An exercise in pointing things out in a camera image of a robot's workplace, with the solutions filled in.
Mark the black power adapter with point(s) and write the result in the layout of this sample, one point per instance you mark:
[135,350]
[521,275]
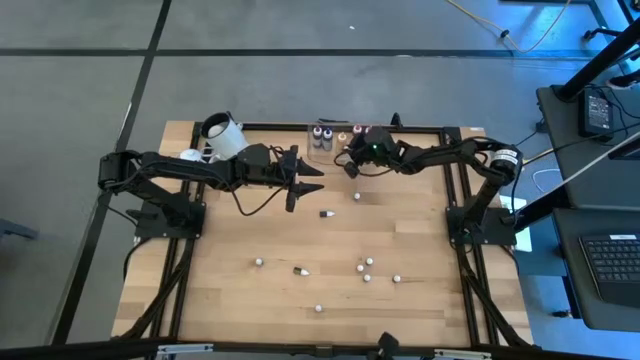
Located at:
[596,112]

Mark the black keyboard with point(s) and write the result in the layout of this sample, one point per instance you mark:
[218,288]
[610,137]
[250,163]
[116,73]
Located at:
[615,260]

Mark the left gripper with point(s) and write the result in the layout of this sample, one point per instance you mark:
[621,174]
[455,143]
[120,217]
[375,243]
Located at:
[289,172]

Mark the silver beam bracket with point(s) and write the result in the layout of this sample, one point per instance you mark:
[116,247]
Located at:
[462,355]
[185,349]

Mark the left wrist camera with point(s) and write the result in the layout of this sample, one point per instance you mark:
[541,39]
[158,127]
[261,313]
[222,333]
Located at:
[291,202]

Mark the dark bottle purple cap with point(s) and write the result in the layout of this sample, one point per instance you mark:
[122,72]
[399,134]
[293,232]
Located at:
[317,136]

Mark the small black object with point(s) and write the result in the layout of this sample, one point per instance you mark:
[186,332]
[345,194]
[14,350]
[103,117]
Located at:
[387,345]

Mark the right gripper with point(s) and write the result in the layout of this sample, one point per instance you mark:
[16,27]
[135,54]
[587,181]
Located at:
[359,149]

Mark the white rod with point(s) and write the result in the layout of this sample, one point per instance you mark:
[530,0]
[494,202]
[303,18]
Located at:
[610,151]

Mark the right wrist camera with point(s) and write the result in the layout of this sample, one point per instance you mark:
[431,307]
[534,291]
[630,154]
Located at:
[351,170]

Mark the black rig beam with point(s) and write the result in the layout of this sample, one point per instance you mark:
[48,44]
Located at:
[75,350]

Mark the dark bottle blue cap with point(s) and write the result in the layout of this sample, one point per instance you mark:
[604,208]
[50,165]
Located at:
[327,137]

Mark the dark grey desk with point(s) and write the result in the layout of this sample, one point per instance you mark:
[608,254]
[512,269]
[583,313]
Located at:
[620,190]

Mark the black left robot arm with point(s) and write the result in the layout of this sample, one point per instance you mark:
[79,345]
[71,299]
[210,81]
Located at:
[165,167]

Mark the clear plastic bin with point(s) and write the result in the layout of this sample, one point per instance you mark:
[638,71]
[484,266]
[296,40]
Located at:
[330,162]

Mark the white paper sheet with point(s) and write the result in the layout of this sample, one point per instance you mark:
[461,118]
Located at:
[520,240]

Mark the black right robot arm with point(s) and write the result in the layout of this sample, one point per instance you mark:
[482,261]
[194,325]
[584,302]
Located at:
[450,150]

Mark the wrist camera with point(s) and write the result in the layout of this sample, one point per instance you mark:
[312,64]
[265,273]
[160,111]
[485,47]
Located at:
[351,170]
[291,202]

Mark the grey chair leg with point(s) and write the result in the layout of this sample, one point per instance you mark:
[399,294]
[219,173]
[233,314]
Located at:
[15,229]

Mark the white round puck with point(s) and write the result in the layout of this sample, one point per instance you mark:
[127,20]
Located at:
[190,155]

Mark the black stand pole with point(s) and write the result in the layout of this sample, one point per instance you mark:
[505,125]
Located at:
[595,65]

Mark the black chair caster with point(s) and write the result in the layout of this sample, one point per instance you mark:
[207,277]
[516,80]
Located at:
[590,34]

